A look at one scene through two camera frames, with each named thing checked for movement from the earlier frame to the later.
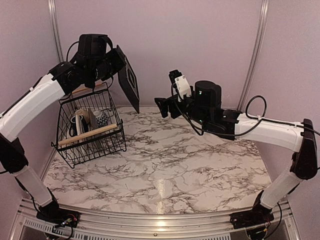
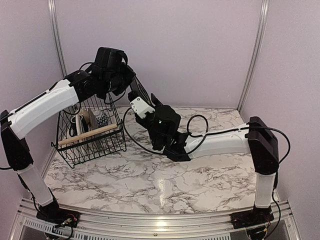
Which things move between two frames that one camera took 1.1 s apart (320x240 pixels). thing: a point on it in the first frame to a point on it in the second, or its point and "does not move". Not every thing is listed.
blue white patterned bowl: [102, 120] does not move
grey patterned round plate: [93, 125] does not move
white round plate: [78, 124] does not move
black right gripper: [164, 108] to [156, 101]
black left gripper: [118, 61] to [130, 74]
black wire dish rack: [88, 127] does not move
